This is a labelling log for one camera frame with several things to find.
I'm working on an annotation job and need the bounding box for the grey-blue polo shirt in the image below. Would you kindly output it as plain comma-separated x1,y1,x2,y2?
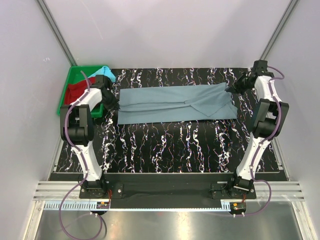
117,83,238,125

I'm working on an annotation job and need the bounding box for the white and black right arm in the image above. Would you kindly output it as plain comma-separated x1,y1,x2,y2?
225,60,290,199

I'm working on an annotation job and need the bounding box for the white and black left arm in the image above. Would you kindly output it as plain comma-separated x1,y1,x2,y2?
60,72,120,198

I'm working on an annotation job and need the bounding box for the light blue t shirt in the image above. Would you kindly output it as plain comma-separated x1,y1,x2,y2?
88,65,116,83

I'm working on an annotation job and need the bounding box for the red t shirt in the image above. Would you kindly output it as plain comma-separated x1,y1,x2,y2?
61,77,103,113

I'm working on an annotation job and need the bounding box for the green plastic tray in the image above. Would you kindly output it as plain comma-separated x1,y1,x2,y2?
57,65,116,115

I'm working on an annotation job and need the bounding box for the left connector box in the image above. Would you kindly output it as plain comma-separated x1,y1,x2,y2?
96,201,111,210

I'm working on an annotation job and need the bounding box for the connector box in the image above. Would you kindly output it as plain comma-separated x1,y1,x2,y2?
96,201,111,210
231,202,247,211

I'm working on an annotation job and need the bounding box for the right connector box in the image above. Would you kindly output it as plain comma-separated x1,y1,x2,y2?
231,202,247,211

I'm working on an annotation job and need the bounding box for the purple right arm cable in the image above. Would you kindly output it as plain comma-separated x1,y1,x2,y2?
212,65,286,217

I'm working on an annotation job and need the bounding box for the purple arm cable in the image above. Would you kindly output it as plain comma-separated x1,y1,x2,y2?
58,70,108,237
212,65,286,217

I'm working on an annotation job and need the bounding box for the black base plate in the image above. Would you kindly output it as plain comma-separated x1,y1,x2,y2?
79,172,258,210

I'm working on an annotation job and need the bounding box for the right aluminium corner post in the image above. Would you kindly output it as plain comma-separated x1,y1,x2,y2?
259,0,300,60

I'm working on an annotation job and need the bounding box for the aluminium corner post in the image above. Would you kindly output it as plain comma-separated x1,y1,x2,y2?
35,0,78,66
259,0,300,60

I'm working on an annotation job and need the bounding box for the left aluminium corner post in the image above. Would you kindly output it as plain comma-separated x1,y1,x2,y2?
35,0,78,66

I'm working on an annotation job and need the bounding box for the white slotted cable duct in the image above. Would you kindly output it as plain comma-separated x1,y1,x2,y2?
43,200,232,212

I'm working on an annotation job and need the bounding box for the aluminium front rail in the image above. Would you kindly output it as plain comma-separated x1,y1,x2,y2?
33,180,318,240

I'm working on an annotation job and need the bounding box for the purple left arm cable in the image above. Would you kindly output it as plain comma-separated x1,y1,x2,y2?
58,70,108,237

